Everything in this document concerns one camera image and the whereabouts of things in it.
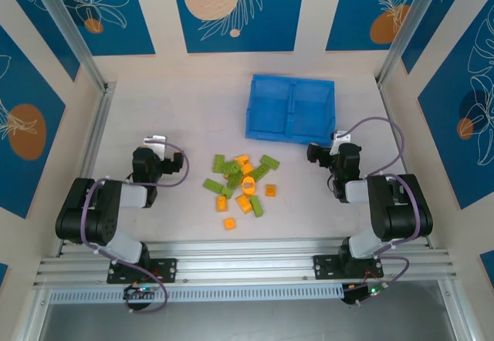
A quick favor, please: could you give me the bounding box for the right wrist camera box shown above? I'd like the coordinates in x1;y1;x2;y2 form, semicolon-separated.
332;130;354;146

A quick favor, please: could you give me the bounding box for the small controller board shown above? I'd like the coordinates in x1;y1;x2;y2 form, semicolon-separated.
123;285;160;300
342;282;389;306

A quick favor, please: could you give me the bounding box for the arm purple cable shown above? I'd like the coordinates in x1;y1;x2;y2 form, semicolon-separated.
83;143;190;313
339;116;424;290

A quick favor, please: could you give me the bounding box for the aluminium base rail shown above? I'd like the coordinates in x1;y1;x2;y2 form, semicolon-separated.
32;238;460;289

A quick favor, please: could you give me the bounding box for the aluminium upright post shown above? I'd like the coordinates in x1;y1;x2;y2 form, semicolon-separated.
29;0;117;95
376;0;445;86

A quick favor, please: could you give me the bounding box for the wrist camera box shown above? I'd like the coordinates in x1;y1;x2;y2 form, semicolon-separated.
332;130;354;146
143;134;167;160

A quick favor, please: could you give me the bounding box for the aluminium side rail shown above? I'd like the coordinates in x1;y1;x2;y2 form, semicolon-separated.
377;82;434;248
56;82;117;258

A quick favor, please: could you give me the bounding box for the grey metal sheet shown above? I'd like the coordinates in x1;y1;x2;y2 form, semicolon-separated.
38;301;464;341

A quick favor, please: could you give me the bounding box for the blue two-compartment bin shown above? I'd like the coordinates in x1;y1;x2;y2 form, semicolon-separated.
244;73;336;147

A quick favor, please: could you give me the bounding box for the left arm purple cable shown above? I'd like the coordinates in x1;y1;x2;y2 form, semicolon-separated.
83;143;190;313

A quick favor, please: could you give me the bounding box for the white slotted cable duct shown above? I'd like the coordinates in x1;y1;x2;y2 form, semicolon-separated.
48;283;347;304

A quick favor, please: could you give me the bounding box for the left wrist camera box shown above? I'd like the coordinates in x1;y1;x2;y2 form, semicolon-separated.
143;134;167;160

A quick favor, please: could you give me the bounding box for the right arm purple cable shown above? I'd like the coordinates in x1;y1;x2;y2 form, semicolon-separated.
339;116;424;290

